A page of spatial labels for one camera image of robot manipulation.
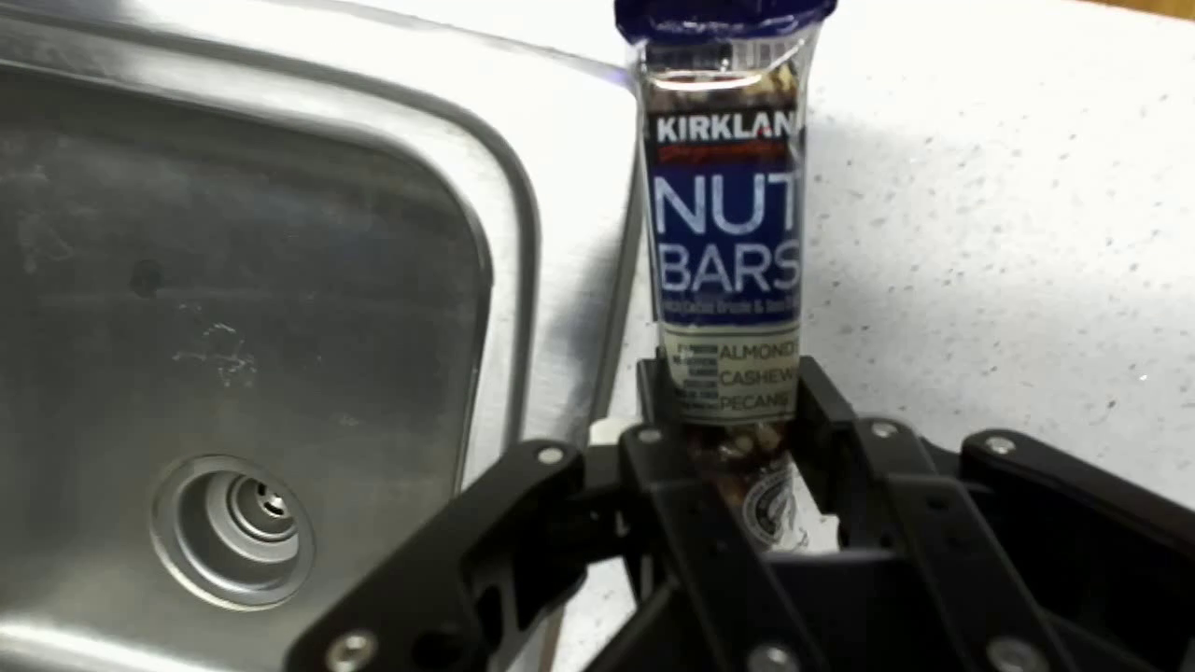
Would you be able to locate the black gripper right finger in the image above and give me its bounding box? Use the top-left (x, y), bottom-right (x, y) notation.
top-left (794, 355), bottom-right (1195, 672)

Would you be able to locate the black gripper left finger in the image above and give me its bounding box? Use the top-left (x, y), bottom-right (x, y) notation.
top-left (284, 351), bottom-right (788, 672)

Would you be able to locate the black nut bar packet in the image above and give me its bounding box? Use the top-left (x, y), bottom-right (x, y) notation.
top-left (612, 0), bottom-right (841, 552)

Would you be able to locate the stainless steel double sink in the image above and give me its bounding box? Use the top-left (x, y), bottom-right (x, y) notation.
top-left (0, 0), bottom-right (650, 672)

